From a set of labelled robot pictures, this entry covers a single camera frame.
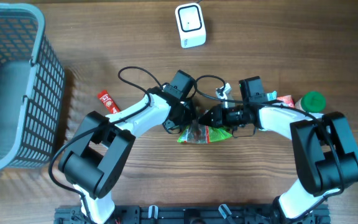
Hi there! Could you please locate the green snack bag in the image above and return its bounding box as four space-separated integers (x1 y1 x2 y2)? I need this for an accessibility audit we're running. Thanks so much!
177 123 232 144

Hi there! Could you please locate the light blue snack packet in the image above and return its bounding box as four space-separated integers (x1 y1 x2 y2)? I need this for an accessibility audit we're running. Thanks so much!
266 91 277 101

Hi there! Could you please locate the small orange box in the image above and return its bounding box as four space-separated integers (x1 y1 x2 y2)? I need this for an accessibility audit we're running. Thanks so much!
276 95 295 108

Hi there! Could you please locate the red Nescafe coffee stick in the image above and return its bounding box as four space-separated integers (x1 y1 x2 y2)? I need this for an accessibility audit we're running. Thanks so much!
98 90 121 114

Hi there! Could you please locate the green lid jar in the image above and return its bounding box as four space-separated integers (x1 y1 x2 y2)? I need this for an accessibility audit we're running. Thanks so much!
295 91 326 113

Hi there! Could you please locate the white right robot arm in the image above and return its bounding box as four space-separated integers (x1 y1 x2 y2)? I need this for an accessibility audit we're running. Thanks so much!
198 101 358 223

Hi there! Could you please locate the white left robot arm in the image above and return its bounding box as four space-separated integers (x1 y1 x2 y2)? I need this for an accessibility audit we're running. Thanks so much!
58 84 195 223

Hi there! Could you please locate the white barcode scanner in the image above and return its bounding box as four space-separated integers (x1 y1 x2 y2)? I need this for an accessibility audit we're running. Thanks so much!
175 2 206 49

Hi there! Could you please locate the grey plastic basket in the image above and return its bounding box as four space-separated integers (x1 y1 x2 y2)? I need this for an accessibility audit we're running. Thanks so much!
0 3 66 170

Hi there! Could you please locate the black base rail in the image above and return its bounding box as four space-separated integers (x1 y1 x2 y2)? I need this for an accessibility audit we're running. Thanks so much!
53 204 331 224

